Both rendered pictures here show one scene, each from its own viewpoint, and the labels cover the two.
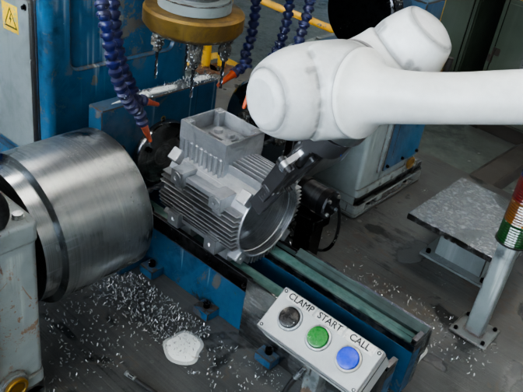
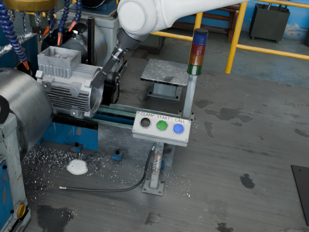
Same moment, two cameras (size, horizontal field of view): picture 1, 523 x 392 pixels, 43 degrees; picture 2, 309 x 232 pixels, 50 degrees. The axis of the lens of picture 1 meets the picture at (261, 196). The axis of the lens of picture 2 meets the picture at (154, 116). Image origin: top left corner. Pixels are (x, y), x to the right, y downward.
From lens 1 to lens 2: 0.35 m
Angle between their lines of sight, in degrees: 26
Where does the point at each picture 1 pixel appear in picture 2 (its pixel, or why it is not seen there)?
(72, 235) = (25, 121)
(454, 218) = (159, 74)
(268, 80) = (134, 6)
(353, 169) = not seen: hidden behind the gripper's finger
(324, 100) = (158, 11)
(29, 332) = (20, 178)
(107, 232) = (37, 116)
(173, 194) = not seen: hidden behind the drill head
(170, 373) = (79, 179)
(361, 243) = (122, 98)
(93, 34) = not seen: outside the picture
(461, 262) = (165, 93)
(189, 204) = (56, 96)
